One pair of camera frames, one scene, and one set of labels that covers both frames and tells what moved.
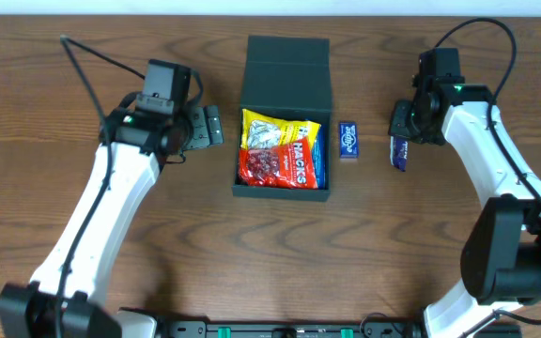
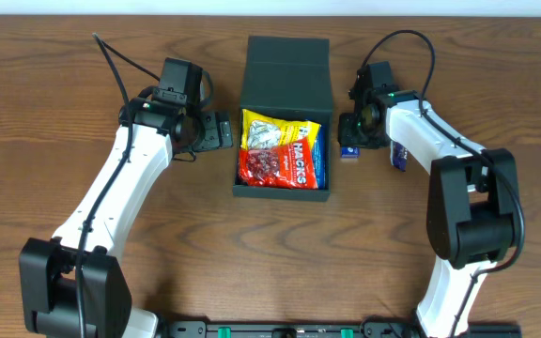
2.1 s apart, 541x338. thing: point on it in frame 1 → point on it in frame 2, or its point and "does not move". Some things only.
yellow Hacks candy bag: [260, 130] does not move
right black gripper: [400, 122] → [347, 130]
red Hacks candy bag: [285, 166] does not move
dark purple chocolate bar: [399, 152] does not move
